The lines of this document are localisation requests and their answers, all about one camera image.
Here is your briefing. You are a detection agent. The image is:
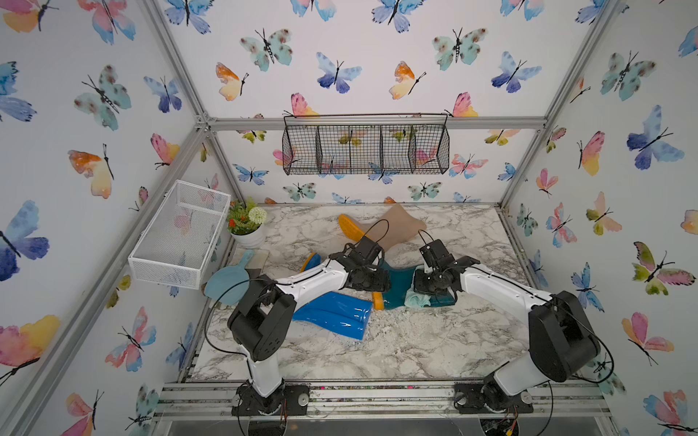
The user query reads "teal green rubber boot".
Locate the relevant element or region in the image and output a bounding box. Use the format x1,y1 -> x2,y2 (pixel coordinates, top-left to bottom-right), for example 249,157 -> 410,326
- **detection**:
372,263 -> 457,311

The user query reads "blue rubber boot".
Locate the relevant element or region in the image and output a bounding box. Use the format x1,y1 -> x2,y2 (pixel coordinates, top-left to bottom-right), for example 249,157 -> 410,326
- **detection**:
286,257 -> 372,341

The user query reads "mint green fluffy cloth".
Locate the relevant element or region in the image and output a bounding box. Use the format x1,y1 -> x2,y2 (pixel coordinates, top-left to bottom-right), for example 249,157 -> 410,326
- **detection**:
405,289 -> 431,309

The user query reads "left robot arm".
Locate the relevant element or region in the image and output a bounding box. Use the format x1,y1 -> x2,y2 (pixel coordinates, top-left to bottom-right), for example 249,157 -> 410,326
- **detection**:
228,237 -> 390,399

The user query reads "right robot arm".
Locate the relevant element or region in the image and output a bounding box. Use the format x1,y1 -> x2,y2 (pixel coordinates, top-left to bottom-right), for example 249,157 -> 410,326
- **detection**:
414,240 -> 602,401

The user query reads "beige rubber boot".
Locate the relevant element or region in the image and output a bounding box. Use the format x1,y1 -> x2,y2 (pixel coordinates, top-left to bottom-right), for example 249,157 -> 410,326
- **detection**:
338,203 -> 427,252

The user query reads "potted plant white pot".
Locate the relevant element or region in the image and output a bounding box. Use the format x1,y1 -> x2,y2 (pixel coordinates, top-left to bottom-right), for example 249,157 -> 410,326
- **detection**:
227,198 -> 267,249

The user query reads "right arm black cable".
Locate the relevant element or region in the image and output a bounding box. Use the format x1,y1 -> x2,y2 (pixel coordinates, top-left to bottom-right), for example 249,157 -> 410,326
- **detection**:
416,228 -> 616,436

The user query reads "black wire wall basket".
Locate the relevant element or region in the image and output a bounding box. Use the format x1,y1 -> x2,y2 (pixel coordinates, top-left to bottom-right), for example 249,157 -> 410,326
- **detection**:
276,114 -> 451,175

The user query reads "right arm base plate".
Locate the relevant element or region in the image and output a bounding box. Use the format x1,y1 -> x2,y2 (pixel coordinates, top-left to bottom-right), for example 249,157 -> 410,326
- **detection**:
453,383 -> 534,414

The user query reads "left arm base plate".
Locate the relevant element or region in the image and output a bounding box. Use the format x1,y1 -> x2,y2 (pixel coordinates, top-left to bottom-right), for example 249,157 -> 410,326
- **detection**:
232,381 -> 310,417

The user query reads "white mesh wall basket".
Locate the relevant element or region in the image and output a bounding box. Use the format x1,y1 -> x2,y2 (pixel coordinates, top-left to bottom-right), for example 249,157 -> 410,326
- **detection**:
128,180 -> 231,289

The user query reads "aluminium front rail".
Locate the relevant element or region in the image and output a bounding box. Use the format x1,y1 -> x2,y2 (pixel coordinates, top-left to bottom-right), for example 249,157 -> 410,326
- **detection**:
155,379 -> 611,421

